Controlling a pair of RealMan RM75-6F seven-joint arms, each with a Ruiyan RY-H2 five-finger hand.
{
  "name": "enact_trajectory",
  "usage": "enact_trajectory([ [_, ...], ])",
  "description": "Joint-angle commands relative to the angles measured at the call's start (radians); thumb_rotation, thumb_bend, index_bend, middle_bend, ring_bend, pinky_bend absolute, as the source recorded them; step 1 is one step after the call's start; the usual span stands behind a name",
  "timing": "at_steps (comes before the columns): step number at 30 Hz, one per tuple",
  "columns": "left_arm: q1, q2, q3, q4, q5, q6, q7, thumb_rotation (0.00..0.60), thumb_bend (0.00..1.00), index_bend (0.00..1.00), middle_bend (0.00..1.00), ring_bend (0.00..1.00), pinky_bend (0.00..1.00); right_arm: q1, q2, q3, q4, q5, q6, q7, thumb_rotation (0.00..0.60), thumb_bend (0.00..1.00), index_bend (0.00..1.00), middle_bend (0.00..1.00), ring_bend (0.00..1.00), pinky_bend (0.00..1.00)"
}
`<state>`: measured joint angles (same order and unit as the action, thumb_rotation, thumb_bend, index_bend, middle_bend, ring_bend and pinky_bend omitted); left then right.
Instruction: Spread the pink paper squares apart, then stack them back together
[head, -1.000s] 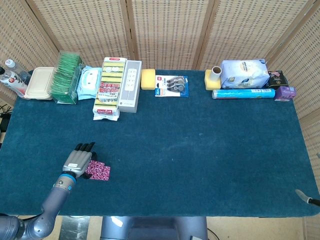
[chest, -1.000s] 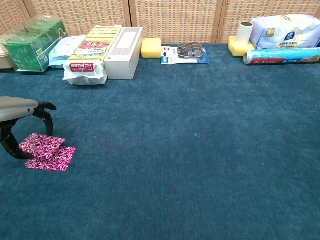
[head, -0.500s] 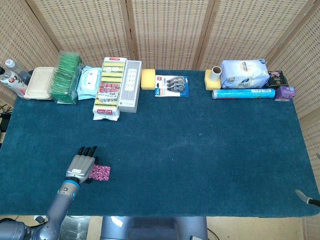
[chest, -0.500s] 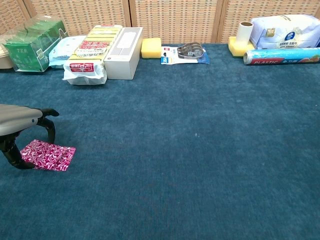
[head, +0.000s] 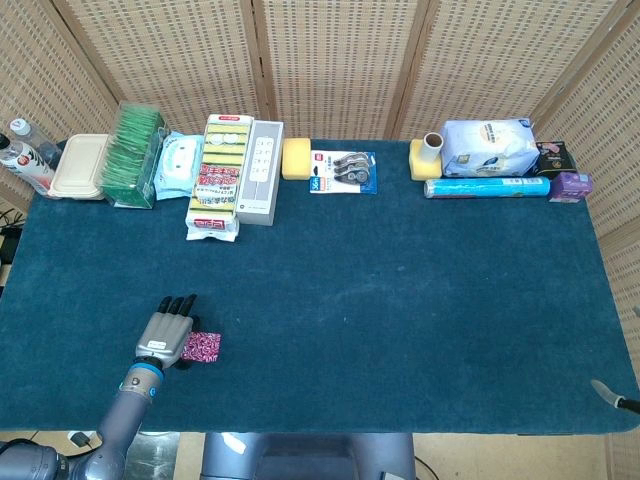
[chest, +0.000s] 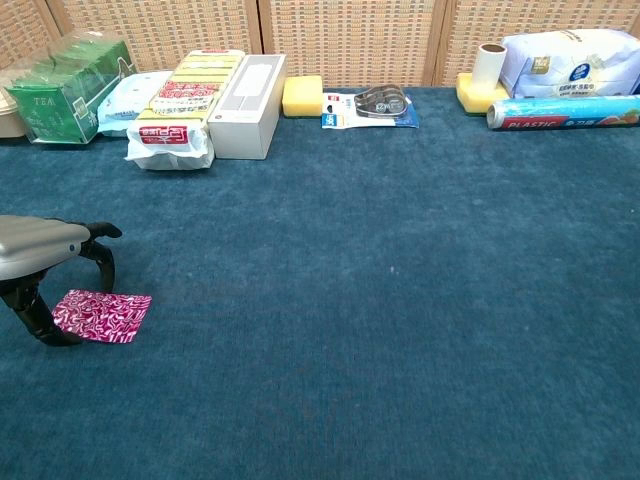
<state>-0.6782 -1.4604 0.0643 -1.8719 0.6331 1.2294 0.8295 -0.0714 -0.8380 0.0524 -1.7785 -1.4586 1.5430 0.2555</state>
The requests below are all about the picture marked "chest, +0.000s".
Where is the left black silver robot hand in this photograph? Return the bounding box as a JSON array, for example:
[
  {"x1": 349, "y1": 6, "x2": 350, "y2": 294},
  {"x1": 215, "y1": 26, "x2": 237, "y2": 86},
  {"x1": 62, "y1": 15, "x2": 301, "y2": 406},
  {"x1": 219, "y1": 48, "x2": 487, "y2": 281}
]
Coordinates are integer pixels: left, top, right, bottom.
[{"x1": 0, "y1": 214, "x2": 124, "y2": 347}]

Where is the pink patterned packet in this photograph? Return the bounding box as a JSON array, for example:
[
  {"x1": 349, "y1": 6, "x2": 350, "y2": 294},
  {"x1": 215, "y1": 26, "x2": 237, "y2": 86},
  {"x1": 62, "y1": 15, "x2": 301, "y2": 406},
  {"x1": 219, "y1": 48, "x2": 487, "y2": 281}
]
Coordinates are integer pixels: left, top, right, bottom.
[{"x1": 52, "y1": 288, "x2": 153, "y2": 346}]

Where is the beige lidded lunch box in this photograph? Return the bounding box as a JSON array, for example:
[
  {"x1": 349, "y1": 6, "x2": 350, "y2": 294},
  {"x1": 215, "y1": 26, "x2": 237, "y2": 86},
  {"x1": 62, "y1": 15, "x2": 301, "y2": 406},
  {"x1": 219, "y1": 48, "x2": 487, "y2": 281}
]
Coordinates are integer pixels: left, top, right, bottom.
[{"x1": 0, "y1": 69, "x2": 29, "y2": 140}]

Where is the green tea bag box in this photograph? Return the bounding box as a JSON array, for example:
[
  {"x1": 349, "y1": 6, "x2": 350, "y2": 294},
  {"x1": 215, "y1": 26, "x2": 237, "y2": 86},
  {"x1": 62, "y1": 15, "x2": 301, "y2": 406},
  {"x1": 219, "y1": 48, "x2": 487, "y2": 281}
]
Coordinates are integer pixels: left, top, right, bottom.
[{"x1": 3, "y1": 29, "x2": 139, "y2": 146}]

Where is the light blue wet wipes pack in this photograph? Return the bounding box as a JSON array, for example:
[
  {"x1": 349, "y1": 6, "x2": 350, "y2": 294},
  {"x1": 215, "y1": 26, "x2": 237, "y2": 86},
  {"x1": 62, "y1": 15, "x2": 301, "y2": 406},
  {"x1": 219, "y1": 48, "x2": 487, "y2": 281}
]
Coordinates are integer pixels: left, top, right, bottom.
[{"x1": 96, "y1": 70, "x2": 174, "y2": 139}]

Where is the yellow green sponge multipack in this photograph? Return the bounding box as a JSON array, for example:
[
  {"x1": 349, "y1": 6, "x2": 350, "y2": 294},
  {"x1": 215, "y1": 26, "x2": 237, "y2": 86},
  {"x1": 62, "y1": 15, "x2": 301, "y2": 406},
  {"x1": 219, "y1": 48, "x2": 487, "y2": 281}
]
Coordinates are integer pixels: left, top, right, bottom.
[{"x1": 124, "y1": 48, "x2": 247, "y2": 172}]

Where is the long white power strip box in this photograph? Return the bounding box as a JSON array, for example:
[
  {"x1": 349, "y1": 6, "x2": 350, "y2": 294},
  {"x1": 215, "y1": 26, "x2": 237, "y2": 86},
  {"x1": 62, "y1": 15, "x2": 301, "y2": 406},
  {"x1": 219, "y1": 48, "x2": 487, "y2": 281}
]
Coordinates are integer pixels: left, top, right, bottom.
[{"x1": 207, "y1": 53, "x2": 289, "y2": 161}]

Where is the plain yellow sponge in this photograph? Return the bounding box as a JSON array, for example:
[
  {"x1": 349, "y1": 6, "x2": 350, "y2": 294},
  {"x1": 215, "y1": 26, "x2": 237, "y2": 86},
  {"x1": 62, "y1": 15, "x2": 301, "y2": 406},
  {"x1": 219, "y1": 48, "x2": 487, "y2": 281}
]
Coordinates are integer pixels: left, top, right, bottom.
[{"x1": 281, "y1": 74, "x2": 325, "y2": 120}]

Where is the dark blue table mat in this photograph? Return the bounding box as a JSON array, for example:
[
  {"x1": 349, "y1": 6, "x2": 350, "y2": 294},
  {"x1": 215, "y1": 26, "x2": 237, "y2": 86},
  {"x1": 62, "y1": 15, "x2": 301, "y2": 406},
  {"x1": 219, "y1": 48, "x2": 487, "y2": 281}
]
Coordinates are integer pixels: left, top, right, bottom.
[{"x1": 0, "y1": 87, "x2": 640, "y2": 480}]

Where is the correction tape blister pack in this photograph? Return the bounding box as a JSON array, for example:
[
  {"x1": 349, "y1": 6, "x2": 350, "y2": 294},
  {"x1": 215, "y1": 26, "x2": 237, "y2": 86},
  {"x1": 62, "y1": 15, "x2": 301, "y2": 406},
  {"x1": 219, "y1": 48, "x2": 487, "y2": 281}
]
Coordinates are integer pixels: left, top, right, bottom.
[{"x1": 321, "y1": 84, "x2": 421, "y2": 131}]

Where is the woven bamboo folding screen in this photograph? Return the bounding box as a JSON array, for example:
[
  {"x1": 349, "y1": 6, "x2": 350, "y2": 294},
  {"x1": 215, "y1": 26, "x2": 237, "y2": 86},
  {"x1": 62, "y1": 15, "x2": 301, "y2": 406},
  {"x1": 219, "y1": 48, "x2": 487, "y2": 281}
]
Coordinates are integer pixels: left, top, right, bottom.
[{"x1": 0, "y1": 0, "x2": 640, "y2": 91}]

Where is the yellow sponge with green base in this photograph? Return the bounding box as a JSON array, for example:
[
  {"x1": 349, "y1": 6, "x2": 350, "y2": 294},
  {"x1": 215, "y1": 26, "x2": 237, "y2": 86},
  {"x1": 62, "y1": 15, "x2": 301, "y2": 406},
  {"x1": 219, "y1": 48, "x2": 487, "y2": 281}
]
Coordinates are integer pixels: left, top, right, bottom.
[{"x1": 454, "y1": 72, "x2": 511, "y2": 117}]

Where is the white roll with cardboard core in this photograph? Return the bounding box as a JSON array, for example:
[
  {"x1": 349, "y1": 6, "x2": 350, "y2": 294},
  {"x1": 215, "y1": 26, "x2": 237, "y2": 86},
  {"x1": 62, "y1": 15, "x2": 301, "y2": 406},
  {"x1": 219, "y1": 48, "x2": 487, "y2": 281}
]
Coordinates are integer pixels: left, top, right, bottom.
[{"x1": 472, "y1": 43, "x2": 509, "y2": 91}]

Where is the blue plastic wrap roll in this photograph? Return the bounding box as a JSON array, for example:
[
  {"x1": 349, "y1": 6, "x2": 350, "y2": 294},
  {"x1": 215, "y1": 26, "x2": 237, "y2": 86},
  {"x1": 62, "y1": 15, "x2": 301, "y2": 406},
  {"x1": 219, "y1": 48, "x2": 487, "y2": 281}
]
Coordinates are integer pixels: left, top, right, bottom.
[{"x1": 486, "y1": 94, "x2": 640, "y2": 131}]

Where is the white blue tissue bag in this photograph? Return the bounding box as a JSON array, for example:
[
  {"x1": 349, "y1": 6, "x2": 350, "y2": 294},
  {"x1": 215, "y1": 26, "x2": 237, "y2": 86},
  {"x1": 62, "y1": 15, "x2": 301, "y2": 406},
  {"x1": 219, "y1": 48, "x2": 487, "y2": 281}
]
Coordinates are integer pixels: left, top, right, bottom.
[{"x1": 499, "y1": 28, "x2": 640, "y2": 100}]

